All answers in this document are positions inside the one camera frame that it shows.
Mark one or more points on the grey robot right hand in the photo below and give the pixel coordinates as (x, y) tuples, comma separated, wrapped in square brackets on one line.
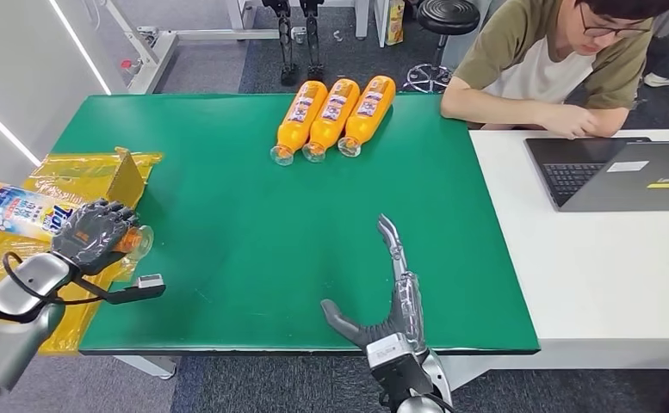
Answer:
[(405, 308)]

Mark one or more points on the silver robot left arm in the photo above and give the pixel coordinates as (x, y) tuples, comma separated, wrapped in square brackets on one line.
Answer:
[(9, 330)]

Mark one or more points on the black robot leg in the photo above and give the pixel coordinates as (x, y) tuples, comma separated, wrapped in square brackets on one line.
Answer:
[(312, 40), (284, 40)]

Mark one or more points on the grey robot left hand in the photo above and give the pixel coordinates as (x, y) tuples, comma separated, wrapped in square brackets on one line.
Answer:
[(91, 236)]

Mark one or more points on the orange bottle with printed label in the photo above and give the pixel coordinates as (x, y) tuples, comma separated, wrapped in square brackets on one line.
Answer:
[(299, 117), (331, 114), (366, 111), (20, 211)]

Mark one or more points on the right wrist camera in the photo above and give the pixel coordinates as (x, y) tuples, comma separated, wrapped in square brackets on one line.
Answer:
[(388, 350)]

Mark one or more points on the green table mat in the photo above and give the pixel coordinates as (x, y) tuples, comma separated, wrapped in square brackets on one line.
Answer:
[(265, 228)]

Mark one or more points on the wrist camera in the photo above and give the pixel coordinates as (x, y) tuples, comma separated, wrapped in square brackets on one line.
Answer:
[(388, 350), (143, 288)]

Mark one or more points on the yellow carton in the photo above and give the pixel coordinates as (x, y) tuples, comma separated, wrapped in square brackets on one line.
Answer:
[(394, 23)]

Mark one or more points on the white metal stand frame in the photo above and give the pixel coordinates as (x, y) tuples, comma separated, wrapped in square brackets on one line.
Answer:
[(157, 48)]

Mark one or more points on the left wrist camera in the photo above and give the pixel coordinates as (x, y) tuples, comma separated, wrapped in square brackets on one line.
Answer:
[(143, 288)]

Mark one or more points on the yellow film-wrapped cardboard box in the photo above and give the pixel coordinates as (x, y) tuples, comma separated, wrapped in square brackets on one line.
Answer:
[(111, 174)]

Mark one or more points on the small red-capped object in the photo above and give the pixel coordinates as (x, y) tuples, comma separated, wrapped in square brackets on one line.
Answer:
[(127, 65)]

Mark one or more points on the grey open laptop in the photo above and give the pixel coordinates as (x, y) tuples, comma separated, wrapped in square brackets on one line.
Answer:
[(625, 179)]

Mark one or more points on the black round stool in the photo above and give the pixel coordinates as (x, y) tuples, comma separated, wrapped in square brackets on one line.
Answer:
[(447, 16)]

